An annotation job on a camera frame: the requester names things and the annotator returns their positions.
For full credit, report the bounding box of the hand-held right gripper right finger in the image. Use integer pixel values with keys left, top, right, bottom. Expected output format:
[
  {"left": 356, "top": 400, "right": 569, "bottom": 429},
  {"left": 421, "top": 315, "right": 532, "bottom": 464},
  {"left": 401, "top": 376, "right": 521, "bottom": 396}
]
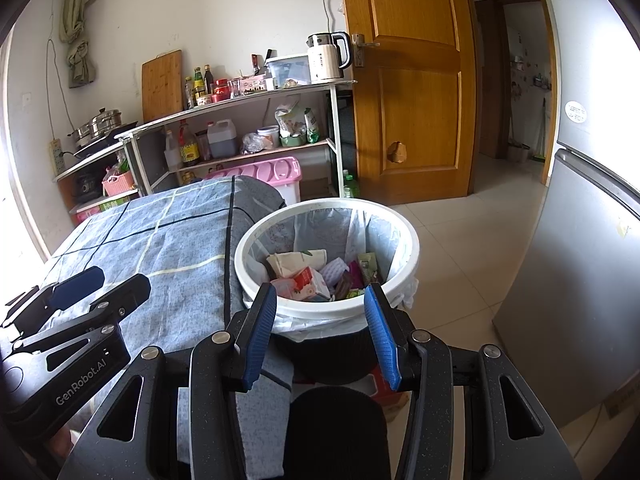
[{"left": 363, "top": 282, "right": 583, "bottom": 480}]

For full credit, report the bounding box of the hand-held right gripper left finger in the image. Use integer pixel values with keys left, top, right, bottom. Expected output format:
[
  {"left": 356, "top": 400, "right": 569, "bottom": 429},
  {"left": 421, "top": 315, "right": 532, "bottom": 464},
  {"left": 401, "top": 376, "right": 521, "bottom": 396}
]
[{"left": 70, "top": 282, "right": 278, "bottom": 480}]

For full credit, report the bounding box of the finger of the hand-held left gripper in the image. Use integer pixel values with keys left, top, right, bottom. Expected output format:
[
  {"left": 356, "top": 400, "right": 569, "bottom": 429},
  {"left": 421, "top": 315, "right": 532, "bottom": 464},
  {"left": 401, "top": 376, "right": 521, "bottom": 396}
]
[
  {"left": 10, "top": 274, "right": 152, "bottom": 356},
  {"left": 0, "top": 266, "right": 106, "bottom": 328}
]

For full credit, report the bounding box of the white rim waste bin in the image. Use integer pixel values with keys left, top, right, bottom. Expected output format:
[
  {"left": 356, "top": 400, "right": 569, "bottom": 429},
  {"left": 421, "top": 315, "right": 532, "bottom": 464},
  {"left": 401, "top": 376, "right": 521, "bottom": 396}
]
[{"left": 234, "top": 198, "right": 421, "bottom": 386}]

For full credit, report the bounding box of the purple snack packet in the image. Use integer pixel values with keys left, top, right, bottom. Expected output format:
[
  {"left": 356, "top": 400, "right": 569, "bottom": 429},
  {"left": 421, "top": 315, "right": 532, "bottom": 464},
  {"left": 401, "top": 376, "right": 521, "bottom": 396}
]
[{"left": 345, "top": 260, "right": 366, "bottom": 291}]

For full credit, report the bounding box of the beige paper bag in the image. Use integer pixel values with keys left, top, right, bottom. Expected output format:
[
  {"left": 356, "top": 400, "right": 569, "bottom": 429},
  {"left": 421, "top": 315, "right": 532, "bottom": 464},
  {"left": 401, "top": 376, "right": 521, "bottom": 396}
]
[{"left": 265, "top": 249, "right": 328, "bottom": 281}]

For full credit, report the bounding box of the white foam net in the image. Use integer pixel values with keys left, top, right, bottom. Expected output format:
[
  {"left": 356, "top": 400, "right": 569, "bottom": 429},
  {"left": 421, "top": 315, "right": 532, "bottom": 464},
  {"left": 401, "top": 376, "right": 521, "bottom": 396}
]
[{"left": 320, "top": 256, "right": 353, "bottom": 288}]

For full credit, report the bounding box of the red cardboard box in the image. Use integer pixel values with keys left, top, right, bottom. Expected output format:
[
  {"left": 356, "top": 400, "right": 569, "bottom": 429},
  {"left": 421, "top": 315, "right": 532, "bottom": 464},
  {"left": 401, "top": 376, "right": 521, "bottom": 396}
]
[{"left": 370, "top": 367, "right": 411, "bottom": 406}]

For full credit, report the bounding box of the blue checked blanket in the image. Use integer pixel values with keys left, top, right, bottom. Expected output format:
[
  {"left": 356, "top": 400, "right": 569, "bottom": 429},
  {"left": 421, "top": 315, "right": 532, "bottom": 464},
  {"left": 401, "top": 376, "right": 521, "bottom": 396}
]
[{"left": 37, "top": 175, "right": 296, "bottom": 480}]

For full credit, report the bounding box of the red and green carton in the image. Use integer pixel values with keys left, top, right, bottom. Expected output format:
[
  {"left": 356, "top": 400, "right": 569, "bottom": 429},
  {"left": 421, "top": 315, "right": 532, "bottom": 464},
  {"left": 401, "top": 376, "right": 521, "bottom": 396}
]
[{"left": 70, "top": 195, "right": 141, "bottom": 225}]

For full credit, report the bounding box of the black kitchen appliance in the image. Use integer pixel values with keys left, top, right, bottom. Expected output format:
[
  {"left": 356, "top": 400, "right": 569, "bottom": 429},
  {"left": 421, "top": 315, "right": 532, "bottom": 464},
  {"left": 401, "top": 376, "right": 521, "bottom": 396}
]
[{"left": 74, "top": 172, "right": 103, "bottom": 201}]

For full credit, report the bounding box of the pink plastic basket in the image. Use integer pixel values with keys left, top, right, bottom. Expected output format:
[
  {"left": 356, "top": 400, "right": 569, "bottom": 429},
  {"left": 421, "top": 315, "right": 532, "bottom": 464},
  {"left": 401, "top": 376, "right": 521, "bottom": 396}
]
[{"left": 102, "top": 170, "right": 137, "bottom": 197}]

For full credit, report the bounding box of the small white shelf rack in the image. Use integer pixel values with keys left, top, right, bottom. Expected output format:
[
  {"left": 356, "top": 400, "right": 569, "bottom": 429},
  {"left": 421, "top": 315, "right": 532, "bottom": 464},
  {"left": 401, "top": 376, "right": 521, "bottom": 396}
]
[{"left": 55, "top": 137, "right": 146, "bottom": 211}]

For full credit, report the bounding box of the black induction cooker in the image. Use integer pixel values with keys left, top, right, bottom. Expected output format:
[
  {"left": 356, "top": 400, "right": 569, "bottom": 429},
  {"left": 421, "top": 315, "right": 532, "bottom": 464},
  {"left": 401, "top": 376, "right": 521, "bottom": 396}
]
[{"left": 74, "top": 121, "right": 140, "bottom": 158}]

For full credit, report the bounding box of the clear plastic bottle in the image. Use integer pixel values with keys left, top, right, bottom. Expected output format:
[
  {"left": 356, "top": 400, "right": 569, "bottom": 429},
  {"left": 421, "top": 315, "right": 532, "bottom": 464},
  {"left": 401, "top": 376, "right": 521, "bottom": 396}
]
[{"left": 164, "top": 129, "right": 182, "bottom": 171}]

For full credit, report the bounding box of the yellow label oil bottle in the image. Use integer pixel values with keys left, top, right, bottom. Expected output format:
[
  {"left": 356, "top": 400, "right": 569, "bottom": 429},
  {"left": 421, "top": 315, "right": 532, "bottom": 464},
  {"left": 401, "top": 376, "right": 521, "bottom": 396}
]
[{"left": 179, "top": 120, "right": 201, "bottom": 167}]

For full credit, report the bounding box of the stainless steamer pot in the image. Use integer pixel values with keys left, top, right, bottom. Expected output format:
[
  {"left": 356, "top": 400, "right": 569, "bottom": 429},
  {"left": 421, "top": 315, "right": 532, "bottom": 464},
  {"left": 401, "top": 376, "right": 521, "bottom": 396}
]
[{"left": 67, "top": 107, "right": 125, "bottom": 143}]

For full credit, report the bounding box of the pink lid storage box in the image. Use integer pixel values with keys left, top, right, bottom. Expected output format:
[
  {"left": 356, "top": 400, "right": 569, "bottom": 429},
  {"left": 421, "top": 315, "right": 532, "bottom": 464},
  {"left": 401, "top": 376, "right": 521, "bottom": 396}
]
[{"left": 202, "top": 156, "right": 303, "bottom": 206}]

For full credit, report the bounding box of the dark liquid plastic jug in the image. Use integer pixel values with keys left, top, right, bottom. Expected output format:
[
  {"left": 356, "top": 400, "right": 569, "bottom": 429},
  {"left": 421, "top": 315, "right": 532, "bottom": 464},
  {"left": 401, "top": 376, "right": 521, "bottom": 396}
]
[{"left": 206, "top": 119, "right": 238, "bottom": 158}]

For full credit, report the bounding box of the clear plastic bag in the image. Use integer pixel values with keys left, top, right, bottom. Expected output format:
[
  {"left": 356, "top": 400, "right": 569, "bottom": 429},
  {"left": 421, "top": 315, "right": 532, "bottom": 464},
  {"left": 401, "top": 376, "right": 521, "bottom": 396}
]
[{"left": 240, "top": 132, "right": 273, "bottom": 156}]

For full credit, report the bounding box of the wooden cutting board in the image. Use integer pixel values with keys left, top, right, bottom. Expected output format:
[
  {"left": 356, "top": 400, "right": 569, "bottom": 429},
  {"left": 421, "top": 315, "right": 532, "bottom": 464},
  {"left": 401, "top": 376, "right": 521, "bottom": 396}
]
[{"left": 141, "top": 49, "right": 185, "bottom": 123}]

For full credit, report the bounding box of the silver refrigerator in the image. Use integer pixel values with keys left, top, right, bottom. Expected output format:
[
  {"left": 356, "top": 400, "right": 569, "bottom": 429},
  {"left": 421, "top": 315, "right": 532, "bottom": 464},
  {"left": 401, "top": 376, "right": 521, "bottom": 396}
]
[{"left": 492, "top": 0, "right": 640, "bottom": 431}]

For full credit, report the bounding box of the large white shelf rack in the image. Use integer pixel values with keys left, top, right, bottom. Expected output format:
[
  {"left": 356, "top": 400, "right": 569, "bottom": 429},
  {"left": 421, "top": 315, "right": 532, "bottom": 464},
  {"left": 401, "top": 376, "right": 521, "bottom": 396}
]
[{"left": 115, "top": 80, "right": 358, "bottom": 201}]

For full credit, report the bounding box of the green pouch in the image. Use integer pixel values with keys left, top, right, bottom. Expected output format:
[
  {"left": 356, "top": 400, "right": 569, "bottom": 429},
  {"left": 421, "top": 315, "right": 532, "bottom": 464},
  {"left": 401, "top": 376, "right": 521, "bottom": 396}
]
[{"left": 302, "top": 107, "right": 321, "bottom": 145}]

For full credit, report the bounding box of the hanging green cloth bag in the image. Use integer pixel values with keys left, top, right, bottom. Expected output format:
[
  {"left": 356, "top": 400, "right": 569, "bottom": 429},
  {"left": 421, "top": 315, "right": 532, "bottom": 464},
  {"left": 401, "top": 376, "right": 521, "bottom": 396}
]
[{"left": 59, "top": 0, "right": 98, "bottom": 90}]

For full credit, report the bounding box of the white snack bag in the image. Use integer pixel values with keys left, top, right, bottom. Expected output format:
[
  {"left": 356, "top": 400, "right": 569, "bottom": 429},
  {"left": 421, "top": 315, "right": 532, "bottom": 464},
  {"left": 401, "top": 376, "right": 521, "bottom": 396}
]
[{"left": 274, "top": 100, "right": 307, "bottom": 138}]

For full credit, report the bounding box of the wooden door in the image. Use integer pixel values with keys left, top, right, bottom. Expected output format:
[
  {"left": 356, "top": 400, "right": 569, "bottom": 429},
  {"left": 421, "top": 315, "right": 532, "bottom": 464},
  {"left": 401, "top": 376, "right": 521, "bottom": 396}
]
[{"left": 337, "top": 0, "right": 478, "bottom": 206}]

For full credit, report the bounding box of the clear plastic storage box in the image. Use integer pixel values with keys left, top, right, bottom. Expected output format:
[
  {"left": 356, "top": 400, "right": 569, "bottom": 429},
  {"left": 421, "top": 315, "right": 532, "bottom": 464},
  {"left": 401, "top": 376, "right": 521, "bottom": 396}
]
[{"left": 264, "top": 54, "right": 313, "bottom": 90}]

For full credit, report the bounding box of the white electric kettle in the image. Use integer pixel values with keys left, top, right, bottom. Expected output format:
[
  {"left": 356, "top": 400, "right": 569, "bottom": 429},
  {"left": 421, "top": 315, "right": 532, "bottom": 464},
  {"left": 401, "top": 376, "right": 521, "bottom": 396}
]
[{"left": 306, "top": 31, "right": 352, "bottom": 85}]

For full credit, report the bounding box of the metal door handle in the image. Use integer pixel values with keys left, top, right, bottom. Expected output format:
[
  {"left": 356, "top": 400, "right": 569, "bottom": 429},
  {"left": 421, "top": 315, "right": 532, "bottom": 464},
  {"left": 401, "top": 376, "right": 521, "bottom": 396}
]
[{"left": 350, "top": 32, "right": 381, "bottom": 68}]

